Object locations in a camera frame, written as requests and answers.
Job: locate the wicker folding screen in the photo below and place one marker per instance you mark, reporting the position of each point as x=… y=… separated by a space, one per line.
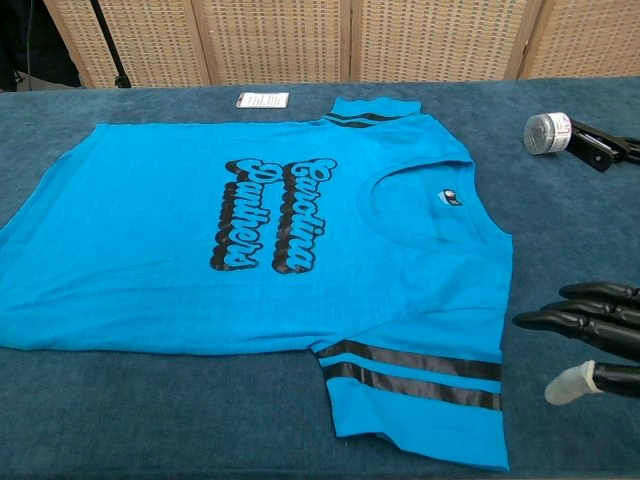
x=280 y=40

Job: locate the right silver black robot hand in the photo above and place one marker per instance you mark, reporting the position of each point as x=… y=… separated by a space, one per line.
x=605 y=330

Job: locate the blue carpet table cover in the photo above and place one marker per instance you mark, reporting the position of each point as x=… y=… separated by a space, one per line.
x=200 y=415

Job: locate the small clear jar white label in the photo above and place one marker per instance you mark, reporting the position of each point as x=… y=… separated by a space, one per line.
x=545 y=134

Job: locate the blue Carolina Panthers T-shirt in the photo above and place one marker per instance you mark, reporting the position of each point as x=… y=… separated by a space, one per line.
x=150 y=225

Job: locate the black tripod stand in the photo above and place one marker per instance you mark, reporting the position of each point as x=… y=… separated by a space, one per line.
x=107 y=40

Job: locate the black stapler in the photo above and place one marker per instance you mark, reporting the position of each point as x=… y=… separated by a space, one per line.
x=595 y=147

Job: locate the white card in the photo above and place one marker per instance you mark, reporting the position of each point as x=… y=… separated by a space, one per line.
x=262 y=100

